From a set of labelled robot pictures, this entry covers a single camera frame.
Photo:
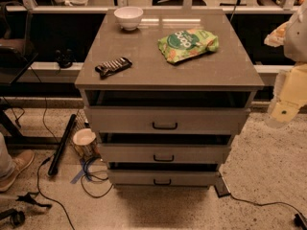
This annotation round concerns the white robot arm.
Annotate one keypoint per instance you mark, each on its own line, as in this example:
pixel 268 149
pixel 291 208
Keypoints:
pixel 292 36

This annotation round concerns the white bowl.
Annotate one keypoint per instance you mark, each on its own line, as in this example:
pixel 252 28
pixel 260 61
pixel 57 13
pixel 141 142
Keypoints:
pixel 128 18

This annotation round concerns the black object on ledge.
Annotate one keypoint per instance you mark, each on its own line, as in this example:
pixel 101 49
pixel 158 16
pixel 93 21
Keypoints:
pixel 64 60

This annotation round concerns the black clamp on floor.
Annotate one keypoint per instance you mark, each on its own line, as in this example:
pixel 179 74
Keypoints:
pixel 17 218

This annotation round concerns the black bar on floor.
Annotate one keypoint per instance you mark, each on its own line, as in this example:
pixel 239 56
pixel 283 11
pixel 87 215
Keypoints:
pixel 54 167

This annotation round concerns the green snack bag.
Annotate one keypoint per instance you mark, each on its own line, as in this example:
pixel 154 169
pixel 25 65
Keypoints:
pixel 186 44

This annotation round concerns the tan shoe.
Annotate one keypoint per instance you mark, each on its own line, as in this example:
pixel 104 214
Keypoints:
pixel 12 167

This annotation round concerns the black candy bar wrapper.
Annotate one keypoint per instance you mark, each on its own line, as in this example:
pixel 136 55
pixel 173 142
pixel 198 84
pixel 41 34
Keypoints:
pixel 112 67

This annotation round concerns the paper cup on floor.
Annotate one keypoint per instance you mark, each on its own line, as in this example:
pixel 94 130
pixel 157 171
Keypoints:
pixel 85 144

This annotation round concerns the grey drawer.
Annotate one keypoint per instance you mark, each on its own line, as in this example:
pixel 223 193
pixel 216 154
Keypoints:
pixel 165 154
pixel 162 178
pixel 170 120

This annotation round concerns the grey drawer cabinet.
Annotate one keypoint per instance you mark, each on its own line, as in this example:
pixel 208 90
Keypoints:
pixel 224 79

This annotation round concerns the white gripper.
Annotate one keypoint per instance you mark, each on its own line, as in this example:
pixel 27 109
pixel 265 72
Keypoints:
pixel 297 41

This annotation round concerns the dark chair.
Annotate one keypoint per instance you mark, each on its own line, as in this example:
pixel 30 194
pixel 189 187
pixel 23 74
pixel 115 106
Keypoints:
pixel 16 54

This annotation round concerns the black floor plate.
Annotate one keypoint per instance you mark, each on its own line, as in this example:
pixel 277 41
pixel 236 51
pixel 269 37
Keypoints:
pixel 221 187

